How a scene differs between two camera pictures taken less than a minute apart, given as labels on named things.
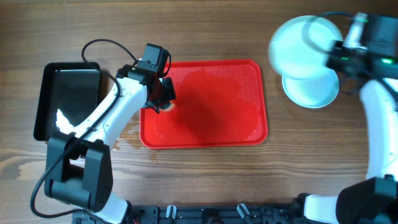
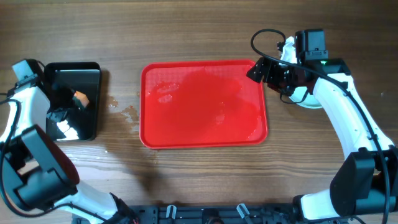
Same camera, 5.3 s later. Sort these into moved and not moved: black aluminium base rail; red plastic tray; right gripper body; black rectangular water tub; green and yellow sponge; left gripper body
Moved: green and yellow sponge; left gripper body; right gripper body
Not moved: black rectangular water tub; black aluminium base rail; red plastic tray
